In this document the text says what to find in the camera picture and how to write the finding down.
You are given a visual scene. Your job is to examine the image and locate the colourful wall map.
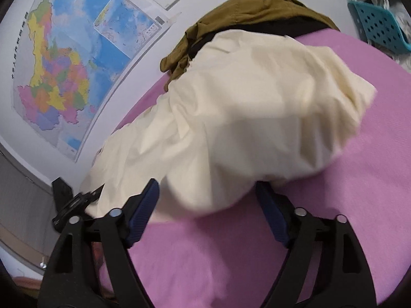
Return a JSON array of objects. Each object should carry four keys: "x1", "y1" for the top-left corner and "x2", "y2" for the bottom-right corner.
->
[{"x1": 11, "y1": 0, "x2": 182, "y2": 163}]

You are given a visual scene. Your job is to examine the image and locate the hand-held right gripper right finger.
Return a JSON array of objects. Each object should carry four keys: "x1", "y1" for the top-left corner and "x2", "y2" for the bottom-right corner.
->
[{"x1": 256, "y1": 181, "x2": 377, "y2": 308}]

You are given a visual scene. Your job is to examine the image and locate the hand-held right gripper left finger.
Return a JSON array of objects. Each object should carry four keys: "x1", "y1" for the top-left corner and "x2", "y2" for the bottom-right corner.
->
[{"x1": 38, "y1": 178, "x2": 160, "y2": 308}]

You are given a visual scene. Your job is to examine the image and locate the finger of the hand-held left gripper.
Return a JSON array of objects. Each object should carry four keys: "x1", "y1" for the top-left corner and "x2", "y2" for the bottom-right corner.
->
[{"x1": 51, "y1": 177, "x2": 106, "y2": 232}]

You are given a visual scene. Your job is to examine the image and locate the pink bed sheet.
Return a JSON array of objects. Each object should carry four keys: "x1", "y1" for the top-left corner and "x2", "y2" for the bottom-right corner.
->
[{"x1": 97, "y1": 27, "x2": 411, "y2": 308}]

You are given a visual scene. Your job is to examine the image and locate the olive green garment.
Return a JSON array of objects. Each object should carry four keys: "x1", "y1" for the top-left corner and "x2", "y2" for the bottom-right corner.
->
[{"x1": 160, "y1": 0, "x2": 341, "y2": 93}]

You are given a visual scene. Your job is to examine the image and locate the cream jacket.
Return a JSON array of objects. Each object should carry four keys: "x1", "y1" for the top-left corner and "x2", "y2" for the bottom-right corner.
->
[{"x1": 80, "y1": 30, "x2": 377, "y2": 224}]

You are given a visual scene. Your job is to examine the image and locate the teal perforated basket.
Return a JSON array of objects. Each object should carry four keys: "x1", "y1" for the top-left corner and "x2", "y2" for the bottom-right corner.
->
[{"x1": 348, "y1": 0, "x2": 411, "y2": 56}]

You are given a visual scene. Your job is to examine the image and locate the black garment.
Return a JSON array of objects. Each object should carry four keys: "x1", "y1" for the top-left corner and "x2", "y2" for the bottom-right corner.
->
[{"x1": 188, "y1": 18, "x2": 335, "y2": 62}]

